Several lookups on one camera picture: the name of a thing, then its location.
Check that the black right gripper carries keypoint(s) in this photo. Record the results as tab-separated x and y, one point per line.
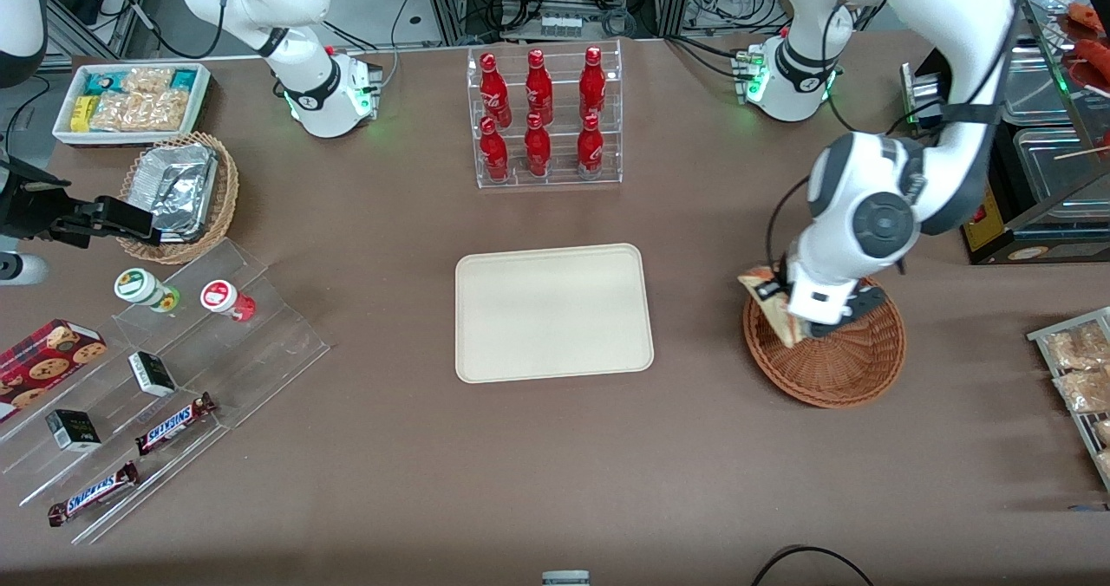
35	211

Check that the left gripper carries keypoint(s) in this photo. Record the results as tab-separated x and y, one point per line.
778	279

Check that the sandwich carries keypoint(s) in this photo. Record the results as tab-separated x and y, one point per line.
780	322

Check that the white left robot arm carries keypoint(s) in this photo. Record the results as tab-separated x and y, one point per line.
876	218

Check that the brown wicker basket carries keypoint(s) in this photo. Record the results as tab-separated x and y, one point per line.
841	369

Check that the light tan wicker basket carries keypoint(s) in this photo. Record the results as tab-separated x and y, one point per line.
224	218

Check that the cream plastic tray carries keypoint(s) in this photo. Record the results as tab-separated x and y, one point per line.
555	313

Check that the green lidded cup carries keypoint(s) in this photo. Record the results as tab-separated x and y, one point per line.
137	285

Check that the stack of foil trays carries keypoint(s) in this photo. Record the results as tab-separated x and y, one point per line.
178	187

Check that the white plastic snack bin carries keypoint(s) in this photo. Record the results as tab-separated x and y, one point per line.
130	138

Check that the yellow snack packet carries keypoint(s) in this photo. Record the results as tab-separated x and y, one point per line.
82	112

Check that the clear bag of puffed snacks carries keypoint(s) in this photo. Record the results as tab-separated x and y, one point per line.
147	79
139	111

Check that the red lidded cup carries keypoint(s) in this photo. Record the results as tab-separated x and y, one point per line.
218	295

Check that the teal snack packet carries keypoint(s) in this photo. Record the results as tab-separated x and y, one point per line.
184	77
102	81

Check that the red cookie box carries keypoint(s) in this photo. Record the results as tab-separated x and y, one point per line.
43	365

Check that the small black carton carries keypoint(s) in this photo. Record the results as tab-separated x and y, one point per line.
152	374
72	430

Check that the clear acrylic stepped display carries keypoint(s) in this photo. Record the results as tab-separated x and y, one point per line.
269	352

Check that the Snickers chocolate bar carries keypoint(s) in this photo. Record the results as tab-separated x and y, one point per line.
93	492
173	423

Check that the black food warmer cabinet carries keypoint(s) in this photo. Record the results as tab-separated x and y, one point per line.
1041	252

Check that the red cola bottle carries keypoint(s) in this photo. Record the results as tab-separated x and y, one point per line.
492	83
590	146
494	151
538	83
592	79
537	146

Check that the clear acrylic bottle rack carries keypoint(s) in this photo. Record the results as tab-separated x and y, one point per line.
562	157

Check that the steel food pan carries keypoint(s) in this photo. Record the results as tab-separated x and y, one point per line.
1062	174
1036	83

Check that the white power strip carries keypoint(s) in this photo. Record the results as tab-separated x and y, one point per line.
562	24

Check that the red sausage skewer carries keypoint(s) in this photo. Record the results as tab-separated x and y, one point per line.
1094	53
1088	16

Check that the grey metal bracket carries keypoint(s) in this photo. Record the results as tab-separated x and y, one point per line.
565	579

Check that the aluminium frame rack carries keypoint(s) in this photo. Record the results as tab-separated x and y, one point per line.
451	5

